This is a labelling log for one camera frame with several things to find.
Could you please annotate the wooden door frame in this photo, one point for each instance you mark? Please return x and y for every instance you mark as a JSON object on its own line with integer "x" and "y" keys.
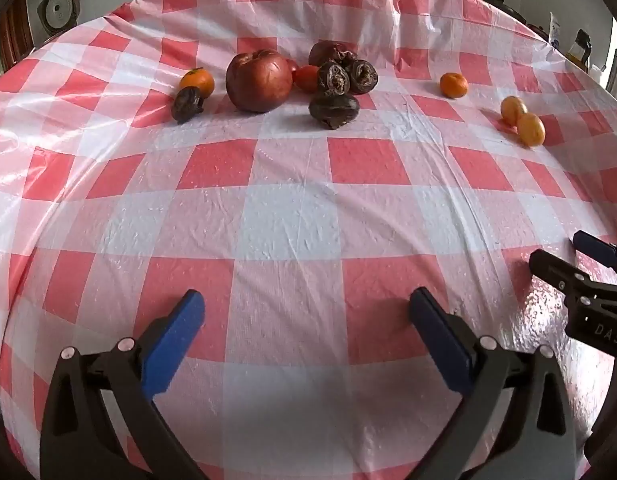
{"x": 13, "y": 30}

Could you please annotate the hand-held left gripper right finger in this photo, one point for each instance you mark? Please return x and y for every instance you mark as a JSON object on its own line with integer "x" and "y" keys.
{"x": 438, "y": 345}

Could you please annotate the yellow kumquat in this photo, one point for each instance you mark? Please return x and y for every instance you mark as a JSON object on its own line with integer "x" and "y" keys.
{"x": 531, "y": 129}
{"x": 512, "y": 109}

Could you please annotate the red white checked tablecloth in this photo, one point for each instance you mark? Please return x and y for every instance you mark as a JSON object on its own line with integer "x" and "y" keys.
{"x": 288, "y": 220}

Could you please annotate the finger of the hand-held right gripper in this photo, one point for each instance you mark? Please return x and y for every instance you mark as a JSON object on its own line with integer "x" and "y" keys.
{"x": 558, "y": 272}
{"x": 596, "y": 250}

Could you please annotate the dark red shrivelled fruit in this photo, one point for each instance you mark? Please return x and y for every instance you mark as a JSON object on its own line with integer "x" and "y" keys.
{"x": 326, "y": 52}

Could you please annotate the orange tangerine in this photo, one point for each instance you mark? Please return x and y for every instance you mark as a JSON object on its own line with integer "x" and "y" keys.
{"x": 453, "y": 85}
{"x": 198, "y": 80}

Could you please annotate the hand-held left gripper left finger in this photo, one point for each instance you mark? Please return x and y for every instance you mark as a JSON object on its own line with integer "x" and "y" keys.
{"x": 174, "y": 345}

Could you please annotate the dark small bottle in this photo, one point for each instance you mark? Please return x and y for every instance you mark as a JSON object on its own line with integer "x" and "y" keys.
{"x": 581, "y": 45}

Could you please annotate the large red apple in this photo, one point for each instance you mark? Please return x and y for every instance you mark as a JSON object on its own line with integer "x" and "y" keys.
{"x": 258, "y": 82}

